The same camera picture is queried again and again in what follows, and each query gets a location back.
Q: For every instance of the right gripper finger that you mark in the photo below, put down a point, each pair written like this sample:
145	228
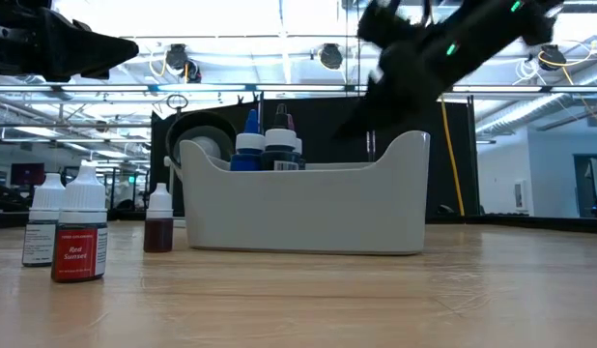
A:
385	108

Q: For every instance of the small black food coloring bottle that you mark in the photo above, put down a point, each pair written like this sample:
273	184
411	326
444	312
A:
37	241

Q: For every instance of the white spotlight lamp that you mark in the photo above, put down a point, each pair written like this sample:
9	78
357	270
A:
197	123

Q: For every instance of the small maroon food coloring bottle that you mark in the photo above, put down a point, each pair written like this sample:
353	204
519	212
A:
158	237

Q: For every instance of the black aluminium table frame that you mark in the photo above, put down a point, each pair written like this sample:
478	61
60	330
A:
545	223

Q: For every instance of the grey plastic storage bin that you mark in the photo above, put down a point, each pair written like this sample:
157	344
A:
303	212

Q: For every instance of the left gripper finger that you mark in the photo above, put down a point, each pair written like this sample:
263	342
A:
86	50

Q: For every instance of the dark computer monitor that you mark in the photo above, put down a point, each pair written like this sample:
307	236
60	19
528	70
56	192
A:
27	174

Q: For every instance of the black round ceiling fixture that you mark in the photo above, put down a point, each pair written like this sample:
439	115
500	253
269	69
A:
177	55
331	55
552	59

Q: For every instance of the large blue candy color bottle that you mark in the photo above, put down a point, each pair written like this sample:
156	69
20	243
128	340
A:
247	159

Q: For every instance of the small red sunset coloring bottle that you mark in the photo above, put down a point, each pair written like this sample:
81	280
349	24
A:
78	256

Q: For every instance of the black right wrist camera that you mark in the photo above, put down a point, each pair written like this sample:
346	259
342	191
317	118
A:
380	24

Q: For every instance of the black fabric divider screen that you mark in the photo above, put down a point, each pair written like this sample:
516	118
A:
318	121

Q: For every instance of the large black candy color bottle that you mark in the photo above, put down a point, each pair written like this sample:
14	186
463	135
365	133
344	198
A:
279	140

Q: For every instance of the grey horizontal overhead beam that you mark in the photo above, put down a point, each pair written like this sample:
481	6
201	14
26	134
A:
279	88

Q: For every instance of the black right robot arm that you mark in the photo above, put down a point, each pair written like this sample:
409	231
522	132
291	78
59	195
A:
496	29

